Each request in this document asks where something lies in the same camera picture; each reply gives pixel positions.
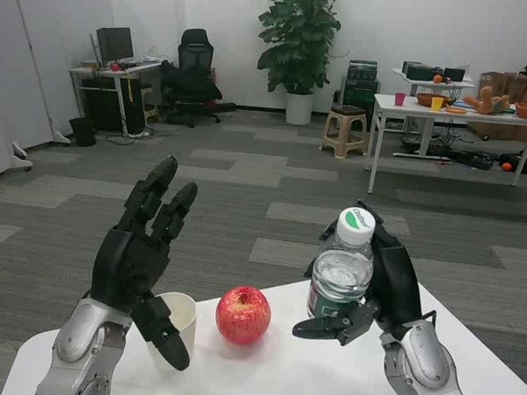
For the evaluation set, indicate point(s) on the white office desk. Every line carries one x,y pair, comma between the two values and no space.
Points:
120,82

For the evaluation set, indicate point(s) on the red apple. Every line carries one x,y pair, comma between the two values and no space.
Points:
243,314

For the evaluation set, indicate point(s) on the black floor equipment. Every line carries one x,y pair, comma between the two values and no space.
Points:
473,159

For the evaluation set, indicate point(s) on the orange fruit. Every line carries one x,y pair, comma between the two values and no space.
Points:
437,79

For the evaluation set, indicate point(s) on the black bag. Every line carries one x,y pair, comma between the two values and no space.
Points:
518,162

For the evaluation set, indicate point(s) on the white paper cup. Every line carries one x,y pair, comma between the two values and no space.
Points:
182,312

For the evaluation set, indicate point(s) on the brown woven bowl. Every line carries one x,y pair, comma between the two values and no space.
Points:
425,98

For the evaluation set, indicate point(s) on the yellow cup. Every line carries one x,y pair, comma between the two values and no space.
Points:
436,104

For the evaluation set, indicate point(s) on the small beige step stool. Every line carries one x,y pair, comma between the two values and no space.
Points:
150,107

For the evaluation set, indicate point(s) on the white power strip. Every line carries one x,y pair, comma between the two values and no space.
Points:
139,134

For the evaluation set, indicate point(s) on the orange toy carrot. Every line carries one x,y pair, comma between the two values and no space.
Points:
455,110

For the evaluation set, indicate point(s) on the large black equipment case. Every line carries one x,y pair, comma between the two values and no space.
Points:
360,94

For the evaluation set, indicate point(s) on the pink cup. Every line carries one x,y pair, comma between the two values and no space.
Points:
400,99

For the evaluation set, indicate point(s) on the beige plastic stool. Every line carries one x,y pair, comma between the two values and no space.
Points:
346,122

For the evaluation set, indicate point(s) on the large green potted plant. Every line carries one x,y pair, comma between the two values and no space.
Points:
299,37

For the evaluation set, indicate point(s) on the brown cardboard boxes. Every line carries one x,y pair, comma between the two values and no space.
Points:
496,83

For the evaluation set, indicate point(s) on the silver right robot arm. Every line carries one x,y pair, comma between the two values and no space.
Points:
426,371

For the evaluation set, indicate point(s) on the black computer monitor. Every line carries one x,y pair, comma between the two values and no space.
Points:
115,44

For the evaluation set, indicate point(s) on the narrow black box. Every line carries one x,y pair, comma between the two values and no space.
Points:
454,74

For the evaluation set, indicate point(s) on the wide black box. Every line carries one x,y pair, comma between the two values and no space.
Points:
418,71

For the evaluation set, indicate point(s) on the white folding table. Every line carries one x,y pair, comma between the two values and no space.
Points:
420,114

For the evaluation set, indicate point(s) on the black trash bin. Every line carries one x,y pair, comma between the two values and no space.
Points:
82,133

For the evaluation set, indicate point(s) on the white standing desk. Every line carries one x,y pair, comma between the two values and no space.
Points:
424,126

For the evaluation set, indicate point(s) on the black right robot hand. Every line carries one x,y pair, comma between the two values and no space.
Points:
395,282

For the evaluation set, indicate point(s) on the clear water bottle green label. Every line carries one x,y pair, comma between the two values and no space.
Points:
341,271

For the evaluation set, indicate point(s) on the brown plush toy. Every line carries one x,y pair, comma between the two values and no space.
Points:
486,102

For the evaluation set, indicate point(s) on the small black equipment case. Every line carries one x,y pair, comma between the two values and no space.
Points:
362,69

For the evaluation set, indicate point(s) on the black office chair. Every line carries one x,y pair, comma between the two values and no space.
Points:
192,76

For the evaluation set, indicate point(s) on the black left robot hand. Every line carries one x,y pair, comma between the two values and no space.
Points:
125,261

